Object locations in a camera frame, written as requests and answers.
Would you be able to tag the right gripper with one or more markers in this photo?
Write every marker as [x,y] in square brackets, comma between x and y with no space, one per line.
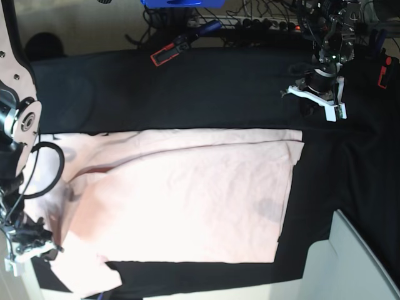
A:
[28,239]

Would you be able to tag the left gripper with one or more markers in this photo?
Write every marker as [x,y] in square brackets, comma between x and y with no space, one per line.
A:
[320,85]

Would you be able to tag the pink T-shirt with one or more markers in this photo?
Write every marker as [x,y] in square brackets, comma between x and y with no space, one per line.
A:
[176,195]

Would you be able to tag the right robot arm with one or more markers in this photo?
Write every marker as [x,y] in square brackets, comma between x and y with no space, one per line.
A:
[20,119]

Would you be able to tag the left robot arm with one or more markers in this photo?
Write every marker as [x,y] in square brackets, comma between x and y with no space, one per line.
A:
[331,26]

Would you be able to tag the black table cloth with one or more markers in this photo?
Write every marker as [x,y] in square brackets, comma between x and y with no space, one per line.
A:
[351,165]

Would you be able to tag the white power strip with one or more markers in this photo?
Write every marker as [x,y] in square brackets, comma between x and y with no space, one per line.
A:
[236,22]

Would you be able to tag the blue plastic box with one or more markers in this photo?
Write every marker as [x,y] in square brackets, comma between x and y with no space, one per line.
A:
[183,3]

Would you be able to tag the blue handled clamp, red jaw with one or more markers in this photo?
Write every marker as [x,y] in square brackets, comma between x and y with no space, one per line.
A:
[183,42]

